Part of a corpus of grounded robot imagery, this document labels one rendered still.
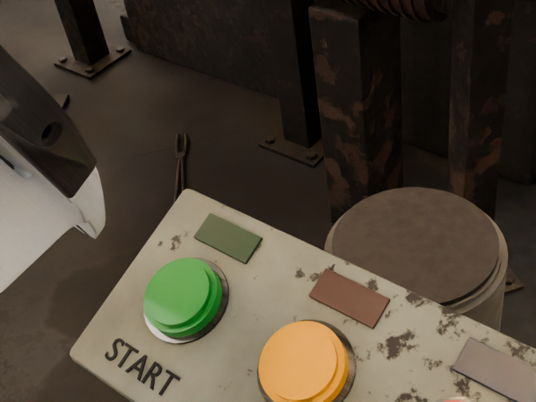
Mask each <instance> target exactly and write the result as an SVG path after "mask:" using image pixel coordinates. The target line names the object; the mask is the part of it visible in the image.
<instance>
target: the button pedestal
mask: <svg viewBox="0 0 536 402"><path fill-rule="evenodd" d="M210 213H212V214H213V215H216V216H218V217H220V218H222V219H225V220H226V221H228V222H230V223H233V224H234V225H236V226H239V227H241V228H243V229H245V230H247V231H249V232H251V233H253V234H255V235H258V236H260V237H262V241H261V243H260V244H259V246H258V248H257V249H256V251H255V252H254V253H253V255H252V256H251V258H250V260H249V261H248V263H247V264H244V263H242V262H240V261H238V260H236V259H234V258H232V257H230V256H228V255H226V254H224V253H222V252H220V251H218V250H216V249H214V248H212V247H211V246H208V245H207V244H205V243H203V242H200V241H199V240H197V239H195V238H194V235H195V233H196V232H197V230H198V229H199V228H200V227H201V225H202V224H203V222H204V220H205V219H206V217H207V216H208V215H209V214H210ZM180 258H197V259H199V260H201V261H203V262H205V263H206V264H207V265H208V266H209V267H210V268H211V269H212V270H213V271H214V272H215V273H216V274H217V275H218V277H219V280H220V282H221V286H222V299H221V302H220V305H219V308H218V311H217V312H216V314H215V316H214V317H213V318H212V320H211V321H210V322H209V323H208V324H207V325H206V326H205V327H204V328H202V329H201V330H200V331H198V332H197V333H193V334H192V335H189V336H186V337H170V336H168V335H165V334H163V333H161V332H160V331H159V330H158V329H156V328H155V327H154V326H153V325H152V324H151V323H150V322H149V321H148V319H147V318H146V315H145V312H144V294H145V290H146V289H147V286H148V283H149V282H150V281H151V279H152V277H153V276H154V275H155V273H156V272H157V271H158V270H159V269H161V268H162V267H163V266H165V265H166V264H168V263H169V262H172V261H174V260H176V259H180ZM325 268H326V269H329V270H331V271H333V272H335V273H337V274H339V275H341V276H343V277H345V278H348V279H350V280H352V281H354V282H356V283H358V284H360V285H362V286H365V287H367V288H369V289H371V290H373V291H375V292H377V293H379V294H382V295H384V296H385V297H387V298H390V302H389V303H388V306H387V307H386V309H385V311H384V312H383V314H382V316H381V317H380V320H379V321H378V322H377V324H376V326H375V328H374V329H371V328H369V327H368V326H366V325H363V324H361V323H360V322H358V321H355V320H353V319H352V318H350V317H347V316H345V315H344V314H342V313H339V312H337V311H336V310H334V309H332V308H330V307H328V306H327V305H324V304H322V303H320V302H319V301H316V300H314V299H312V298H310V297H309V293H310V292H311V290H312V289H313V287H314V286H315V284H316V283H317V280H318V279H319V278H320V276H321V274H322V273H323V271H324V270H325ZM297 321H314V322H317V323H320V324H323V325H325V326H326V327H328V328H329V329H331V330H332V331H333V332H334V333H335V334H336V335H337V337H338V338H339V339H340V341H341V342H342V344H343V346H344V347H345V350H346V352H347V355H348V360H349V370H348V376H347V378H346V381H345V384H344V386H343V388H342V390H341V391H340V393H339V394H338V395H337V397H336V398H335V399H334V400H333V401H331V402H444V401H448V400H458V401H464V402H514V401H513V400H510V399H508V398H506V397H505V396H502V395H500V394H498V393H497V392H495V391H493V390H491V389H489V388H487V387H485V386H483V385H481V384H479V383H477V382H475V381H473V380H471V379H469V378H467V377H465V376H463V375H461V374H459V373H457V372H456V371H454V370H453V369H452V368H453V366H454V365H455V363H456V361H457V359H458V357H459V355H460V353H461V352H462V350H463V348H464V346H465V344H466V343H467V341H468V339H469V337H472V338H474V339H476V340H477V341H480V342H482V343H484V344H485V345H489V346H490V347H492V348H494V349H497V350H498V351H500V352H502V353H505V354H507V355H509V356H511V357H513V358H515V359H517V360H519V361H521V362H523V363H526V364H528V365H530V366H532V367H534V368H536V349H535V348H533V347H531V346H529V345H526V344H524V343H522V342H521V341H517V340H515V339H514V338H512V337H508V336H507V335H505V334H503V333H500V332H499V331H496V330H494V329H492V328H490V327H488V326H485V325H483V324H481V323H479V322H477V321H474V320H472V319H470V318H469V317H466V316H463V315H462V314H460V313H457V312H455V311H453V310H451V309H448V308H447V307H445V306H443V305H440V304H438V303H436V302H434V301H431V300H429V299H427V298H425V297H423V296H420V295H419V294H416V293H414V292H412V291H411V290H407V289H405V288H404V287H402V286H398V285H397V284H395V283H393V282H390V281H388V280H386V279H384V278H382V277H380V276H378V275H375V274H373V273H371V272H369V271H367V270H364V269H362V268H360V267H359V266H356V265H353V264H352V263H350V262H347V261H345V260H343V259H341V258H338V257H337V256H335V255H332V254H330V253H328V252H326V251H324V250H321V249H319V248H317V247H315V246H313V245H310V244H308V243H307V242H304V241H302V240H300V239H298V238H295V237H294V236H292V235H290V234H287V233H285V232H283V231H280V230H278V229H276V228H274V227H272V226H270V225H267V224H265V223H263V222H261V221H259V220H257V219H254V218H252V217H250V216H249V215H245V214H243V213H242V212H240V211H237V210H235V209H233V208H231V207H228V206H227V205H225V204H222V203H220V202H218V201H216V200H214V199H211V198H209V197H207V196H205V195H203V194H200V193H198V192H197V191H194V190H192V189H185V190H184V191H182V193H181V194H180V196H179V198H178V199H177V200H176V201H175V203H174V204H173V205H172V207H171V209H170V210H169V211H168V213H167V214H166V215H165V217H164V218H163V220H162V221H161V223H160V224H159V226H158V227H157V228H156V230H155V231H154V232H153V234H152V236H151V237H150V238H149V240H148V241H147V242H146V243H145V245H144V247H143V248H142V250H141V251H140V252H139V254H138V255H137V256H136V258H135V259H134V261H133V262H132V264H131V265H130V267H129V268H128V269H127V270H126V272H125V273H124V275H123V276H122V278H121V279H120V280H119V282H118V283H117V284H116V286H115V288H114V289H113V290H112V292H111V293H110V295H109V296H108V297H107V299H106V300H105V302H104V303H103V305H102V306H101V307H100V308H99V310H98V311H97V313H96V315H95V316H94V317H93V319H92V320H91V321H90V322H89V324H88V326H87V327H86V329H85V330H84V332H83V333H82V334H81V335H80V337H79V338H78V340H77V341H76V343H75V344H74V346H73V347H72V348H71V350H70V353H69V354H70V356H71V357H72V359H73V361H75V362H77V363H78V364H79V365H80V366H82V367H83V368H85V369H86V370H88V371H89V372H91V373H92V374H93V375H94V376H96V377H97V378H99V379H100V380H102V381H103V382H105V383H106V384H107V385H108V386H110V387H111V388H113V389H115V390H116V391H117V392H119V393H120V394H121V395H122V396H124V397H126V398H127V399H128V400H130V401H131V402H274V401H273V400H272V399H271V398H270V397H269V396H268V395H267V394H266V392H265V390H264V389H263V387H262V384H261V381H260V378H259V373H258V365H259V360H260V356H261V353H262V350H263V348H264V346H265V345H266V343H267V342H268V340H269V339H270V338H271V337H272V336H273V335H274V334H275V333H276V332H277V331H279V329H281V328H282V327H284V326H286V325H288V324H291V323H294V322H297Z"/></svg>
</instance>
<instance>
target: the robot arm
mask: <svg viewBox="0 0 536 402"><path fill-rule="evenodd" d="M96 163H97V160H96V159H95V157H94V155H93V154H92V152H91V151H90V149H89V147H88V145H87V144H86V143H85V140H84V138H83V137H82V135H81V134H80V132H79V130H78V129H77V126H76V125H75V124H74V123H73V121H72V120H71V118H70V117H69V115H68V114H67V113H66V112H65V110H64V109H63V108H62V107H61V106H60V105H59V104H58V103H57V102H56V100H55V99H54V98H53V97H52V96H51V95H50V94H49V93H48V92H47V91H46V90H45V88H44V87H43V86H42V85H41V84H40V83H39V82H38V81H37V80H36V79H35V78H33V77H32V76H31V75H30V74H29V73H28V72H27V71H26V70H25V69H24V68H23V67H22V66H21V65H20V64H19V63H18V62H16V61H15V60H14V59H13V58H12V57H11V56H10V55H9V54H8V53H7V52H6V50H5V49H4V48H3V47H2V46H1V45H0V293H1V292H2V291H3V290H4V289H6V288H7V287H8V286H9V285H10V284H11V283H12V282H13V281H14V280H15V279H16V278H17V277H18V276H19V275H21V274H22V273H23V272H24V271H25V270H26V269H27V268H28V267H29V266H30V265H31V264H32V263H33V262H35V261H36V260H37V259H38V258H39V257H40V256H41V255H42V254H43V253H44V252H45V251H46V250H47V249H48V248H49V247H51V246H52V245H53V244H54V243H55V242H56V241H57V240H58V239H59V238H60V237H61V236H62V235H63V234H64V233H65V232H66V231H67V230H68V229H70V228H71V227H76V228H77V229H78V230H79V231H81V232H83V233H85V234H87V235H89V236H91V237H92V238H94V239H96V238H97V236H98V235H99V233H101V231H102V230H103V228H104V226H105V208H104V195H103V191H102V186H101V181H100V176H99V173H98V170H97V168H96Z"/></svg>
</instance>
